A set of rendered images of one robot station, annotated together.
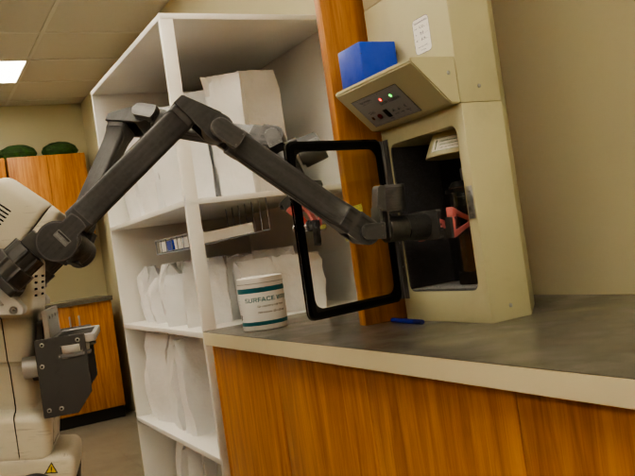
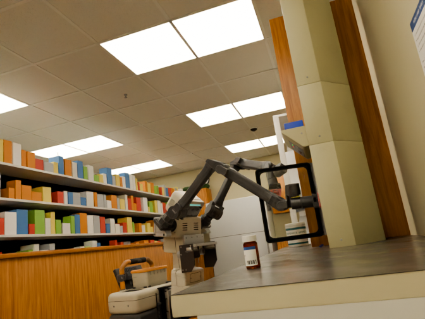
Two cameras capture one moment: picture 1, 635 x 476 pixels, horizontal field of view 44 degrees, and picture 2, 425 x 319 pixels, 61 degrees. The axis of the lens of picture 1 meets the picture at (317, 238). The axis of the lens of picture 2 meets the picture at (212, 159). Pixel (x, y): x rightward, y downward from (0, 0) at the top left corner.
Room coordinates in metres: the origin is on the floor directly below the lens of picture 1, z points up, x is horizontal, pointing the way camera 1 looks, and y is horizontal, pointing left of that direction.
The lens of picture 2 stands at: (0.15, -1.13, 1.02)
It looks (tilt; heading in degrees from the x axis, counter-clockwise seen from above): 13 degrees up; 43
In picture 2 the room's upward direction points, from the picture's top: 8 degrees counter-clockwise
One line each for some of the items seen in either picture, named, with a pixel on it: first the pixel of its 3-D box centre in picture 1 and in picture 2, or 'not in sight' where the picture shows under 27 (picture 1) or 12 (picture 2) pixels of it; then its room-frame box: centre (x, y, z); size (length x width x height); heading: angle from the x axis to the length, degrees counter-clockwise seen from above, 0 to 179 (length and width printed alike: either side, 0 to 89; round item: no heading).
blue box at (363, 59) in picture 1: (368, 65); (295, 131); (1.84, -0.18, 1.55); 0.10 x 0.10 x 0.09; 28
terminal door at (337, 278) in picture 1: (345, 226); (288, 202); (1.82, -0.07, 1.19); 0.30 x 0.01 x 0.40; 132
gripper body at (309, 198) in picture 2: (417, 226); (308, 201); (1.76, -0.23, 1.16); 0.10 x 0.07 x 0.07; 28
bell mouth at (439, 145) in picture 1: (461, 143); not in sight; (1.83, -0.36, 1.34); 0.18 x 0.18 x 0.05
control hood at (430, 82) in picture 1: (393, 97); (297, 145); (1.77, -0.21, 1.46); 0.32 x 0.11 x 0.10; 28
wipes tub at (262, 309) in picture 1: (262, 301); (296, 234); (2.24, 0.18, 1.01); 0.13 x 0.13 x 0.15
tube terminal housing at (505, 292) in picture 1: (466, 151); (339, 164); (1.85, -0.38, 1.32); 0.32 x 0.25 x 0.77; 28
